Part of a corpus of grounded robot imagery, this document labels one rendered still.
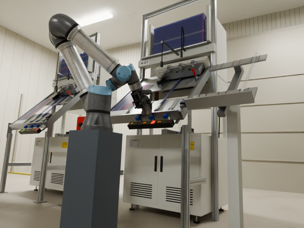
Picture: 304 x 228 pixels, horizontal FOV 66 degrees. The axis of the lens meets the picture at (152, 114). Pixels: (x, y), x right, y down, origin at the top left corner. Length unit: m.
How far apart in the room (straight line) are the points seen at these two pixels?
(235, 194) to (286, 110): 3.02
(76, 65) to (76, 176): 0.57
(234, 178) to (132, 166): 0.95
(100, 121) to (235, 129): 0.72
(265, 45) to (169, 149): 3.20
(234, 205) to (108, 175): 0.67
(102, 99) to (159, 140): 0.85
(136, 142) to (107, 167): 0.93
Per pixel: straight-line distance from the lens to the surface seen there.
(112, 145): 1.12
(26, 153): 5.97
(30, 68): 6.17
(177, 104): 1.57
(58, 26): 1.29
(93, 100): 1.14
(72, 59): 1.34
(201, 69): 1.94
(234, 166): 1.36
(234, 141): 1.36
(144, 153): 1.95
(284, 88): 4.34
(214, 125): 1.90
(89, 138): 1.07
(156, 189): 1.90
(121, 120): 1.75
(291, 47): 4.57
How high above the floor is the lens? 0.44
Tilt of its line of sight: 10 degrees up
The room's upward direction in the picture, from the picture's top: 2 degrees clockwise
